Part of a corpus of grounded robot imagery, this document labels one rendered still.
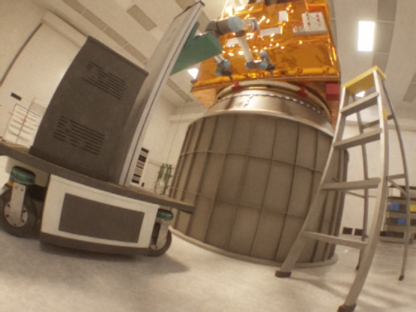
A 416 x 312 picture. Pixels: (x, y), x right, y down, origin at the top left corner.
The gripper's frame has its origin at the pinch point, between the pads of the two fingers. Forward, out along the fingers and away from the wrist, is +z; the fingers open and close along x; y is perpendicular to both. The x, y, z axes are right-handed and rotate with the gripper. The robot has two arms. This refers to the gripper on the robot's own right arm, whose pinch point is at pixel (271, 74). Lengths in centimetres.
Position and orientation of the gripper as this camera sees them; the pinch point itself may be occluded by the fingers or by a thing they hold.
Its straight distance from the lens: 211.8
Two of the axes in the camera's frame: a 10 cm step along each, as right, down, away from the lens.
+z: 5.2, 3.3, 7.9
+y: -2.5, 9.4, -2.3
